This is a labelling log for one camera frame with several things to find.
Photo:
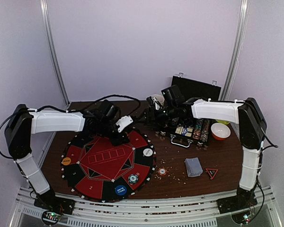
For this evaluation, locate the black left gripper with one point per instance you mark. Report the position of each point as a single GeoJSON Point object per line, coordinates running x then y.
{"type": "Point", "coordinates": [118, 140]}

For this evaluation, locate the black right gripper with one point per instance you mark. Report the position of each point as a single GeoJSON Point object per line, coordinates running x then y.
{"type": "Point", "coordinates": [153, 109]}

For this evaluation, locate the white dealer button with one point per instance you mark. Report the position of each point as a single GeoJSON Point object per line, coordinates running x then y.
{"type": "Point", "coordinates": [148, 152]}

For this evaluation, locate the orange big blind button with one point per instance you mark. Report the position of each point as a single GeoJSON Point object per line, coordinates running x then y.
{"type": "Point", "coordinates": [66, 161]}

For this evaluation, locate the grey playing card deck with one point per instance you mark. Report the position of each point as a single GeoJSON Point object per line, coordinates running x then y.
{"type": "Point", "coordinates": [193, 167]}

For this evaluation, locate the orange white chip stack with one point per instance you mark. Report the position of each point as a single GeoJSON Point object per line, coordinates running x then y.
{"type": "Point", "coordinates": [162, 171]}

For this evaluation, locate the green white chip stack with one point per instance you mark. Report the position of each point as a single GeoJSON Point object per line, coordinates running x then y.
{"type": "Point", "coordinates": [133, 179]}

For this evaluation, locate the blue small blind button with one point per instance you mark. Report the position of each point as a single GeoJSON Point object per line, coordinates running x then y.
{"type": "Point", "coordinates": [121, 190]}

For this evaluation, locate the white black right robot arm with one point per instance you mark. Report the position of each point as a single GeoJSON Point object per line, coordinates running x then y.
{"type": "Point", "coordinates": [244, 113]}

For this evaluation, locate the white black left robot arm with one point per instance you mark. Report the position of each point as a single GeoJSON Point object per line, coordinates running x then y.
{"type": "Point", "coordinates": [27, 124]}

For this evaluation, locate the blue card box in case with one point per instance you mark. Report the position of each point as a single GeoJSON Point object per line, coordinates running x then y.
{"type": "Point", "coordinates": [187, 131]}

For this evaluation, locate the black poker chip case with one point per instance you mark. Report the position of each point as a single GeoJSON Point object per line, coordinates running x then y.
{"type": "Point", "coordinates": [191, 90]}

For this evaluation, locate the poker chip row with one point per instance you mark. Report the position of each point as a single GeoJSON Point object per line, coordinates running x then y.
{"type": "Point", "coordinates": [197, 129]}
{"type": "Point", "coordinates": [205, 131]}

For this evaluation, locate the poker chip row far right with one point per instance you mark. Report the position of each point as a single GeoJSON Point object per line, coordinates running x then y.
{"type": "Point", "coordinates": [205, 131]}

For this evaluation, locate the green plastic bowl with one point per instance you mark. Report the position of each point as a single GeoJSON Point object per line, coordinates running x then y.
{"type": "Point", "coordinates": [223, 122]}

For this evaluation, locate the round red black poker mat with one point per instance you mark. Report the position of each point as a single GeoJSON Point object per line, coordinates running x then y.
{"type": "Point", "coordinates": [97, 167]}

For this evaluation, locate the white orange bowl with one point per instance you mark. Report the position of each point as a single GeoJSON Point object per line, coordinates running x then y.
{"type": "Point", "coordinates": [220, 131]}

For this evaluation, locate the black red triangular token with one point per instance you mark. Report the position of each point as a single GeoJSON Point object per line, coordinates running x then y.
{"type": "Point", "coordinates": [211, 172]}

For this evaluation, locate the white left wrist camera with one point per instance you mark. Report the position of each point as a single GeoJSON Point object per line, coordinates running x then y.
{"type": "Point", "coordinates": [123, 122]}

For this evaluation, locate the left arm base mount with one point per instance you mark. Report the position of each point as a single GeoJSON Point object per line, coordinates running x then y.
{"type": "Point", "coordinates": [51, 202]}

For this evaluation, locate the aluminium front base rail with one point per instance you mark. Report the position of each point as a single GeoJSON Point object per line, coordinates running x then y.
{"type": "Point", "coordinates": [194, 211]}

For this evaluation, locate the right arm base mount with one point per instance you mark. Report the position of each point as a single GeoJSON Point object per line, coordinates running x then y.
{"type": "Point", "coordinates": [235, 203]}

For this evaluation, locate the right aluminium frame post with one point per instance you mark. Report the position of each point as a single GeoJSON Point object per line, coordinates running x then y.
{"type": "Point", "coordinates": [239, 38]}

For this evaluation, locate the aluminium corner frame post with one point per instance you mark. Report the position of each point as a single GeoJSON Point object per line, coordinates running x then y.
{"type": "Point", "coordinates": [53, 54]}

